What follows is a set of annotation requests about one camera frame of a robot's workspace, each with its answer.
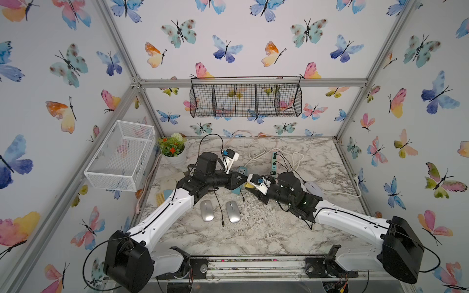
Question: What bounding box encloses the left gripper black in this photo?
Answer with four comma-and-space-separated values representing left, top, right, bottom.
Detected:
204, 169, 247, 191

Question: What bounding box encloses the black wire wall basket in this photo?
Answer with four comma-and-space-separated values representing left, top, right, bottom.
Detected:
186, 76, 303, 118

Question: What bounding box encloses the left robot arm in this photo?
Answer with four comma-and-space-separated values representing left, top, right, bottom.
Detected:
103, 149, 247, 293

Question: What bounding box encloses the white power cord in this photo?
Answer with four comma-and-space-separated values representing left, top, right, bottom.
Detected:
245, 137, 363, 199

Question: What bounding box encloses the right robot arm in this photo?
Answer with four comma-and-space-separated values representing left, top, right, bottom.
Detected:
247, 172, 425, 284

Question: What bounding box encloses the black usb cable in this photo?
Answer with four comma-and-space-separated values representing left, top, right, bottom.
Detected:
213, 190, 226, 227

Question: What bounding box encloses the grey mouse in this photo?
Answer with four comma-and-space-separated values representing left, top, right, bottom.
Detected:
225, 200, 241, 223

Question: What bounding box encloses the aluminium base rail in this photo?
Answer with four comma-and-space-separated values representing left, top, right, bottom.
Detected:
104, 255, 411, 283

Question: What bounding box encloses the white mesh wall basket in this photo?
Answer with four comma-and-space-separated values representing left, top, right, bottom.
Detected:
84, 120, 156, 192

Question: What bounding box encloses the silver mouse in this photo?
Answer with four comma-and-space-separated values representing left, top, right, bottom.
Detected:
200, 200, 214, 222

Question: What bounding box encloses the potted plant white pot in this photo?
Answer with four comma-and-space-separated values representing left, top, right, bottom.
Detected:
158, 133, 187, 166

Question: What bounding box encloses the blue power strip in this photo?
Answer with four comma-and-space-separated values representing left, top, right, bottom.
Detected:
232, 166, 249, 195

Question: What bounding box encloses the white mouse back right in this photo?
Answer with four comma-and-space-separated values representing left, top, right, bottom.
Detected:
304, 181, 324, 197

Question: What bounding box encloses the pink power strip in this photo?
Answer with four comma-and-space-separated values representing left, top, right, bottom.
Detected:
270, 151, 278, 175

